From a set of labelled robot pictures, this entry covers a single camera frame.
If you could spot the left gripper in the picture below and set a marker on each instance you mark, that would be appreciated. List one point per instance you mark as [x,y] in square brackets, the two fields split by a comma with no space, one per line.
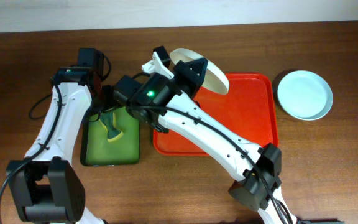
[105,101]

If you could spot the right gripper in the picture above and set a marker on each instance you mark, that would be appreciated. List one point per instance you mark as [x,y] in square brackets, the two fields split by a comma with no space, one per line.
[170,70]

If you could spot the yellow green sponge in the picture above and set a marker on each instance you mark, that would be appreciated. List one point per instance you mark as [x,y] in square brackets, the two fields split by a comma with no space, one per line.
[108,120]

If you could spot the cream white plate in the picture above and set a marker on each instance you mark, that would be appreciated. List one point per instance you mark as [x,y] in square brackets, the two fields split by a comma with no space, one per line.
[215,80]

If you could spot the light blue plate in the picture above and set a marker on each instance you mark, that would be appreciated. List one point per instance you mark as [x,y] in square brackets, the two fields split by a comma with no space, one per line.
[303,88]

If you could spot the mint green plate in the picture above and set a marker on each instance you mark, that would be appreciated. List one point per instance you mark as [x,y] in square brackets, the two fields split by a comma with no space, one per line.
[307,113]

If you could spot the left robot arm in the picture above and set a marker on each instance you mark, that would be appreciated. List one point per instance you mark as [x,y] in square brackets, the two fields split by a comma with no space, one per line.
[43,185]

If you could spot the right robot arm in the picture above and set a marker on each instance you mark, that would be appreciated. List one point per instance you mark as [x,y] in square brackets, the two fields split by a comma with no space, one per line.
[165,102]

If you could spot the black tray with green liquid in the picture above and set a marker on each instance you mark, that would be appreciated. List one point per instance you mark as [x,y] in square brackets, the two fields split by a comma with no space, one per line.
[97,151]

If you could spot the red plastic tray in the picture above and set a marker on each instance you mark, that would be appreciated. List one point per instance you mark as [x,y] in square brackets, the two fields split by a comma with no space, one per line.
[247,110]

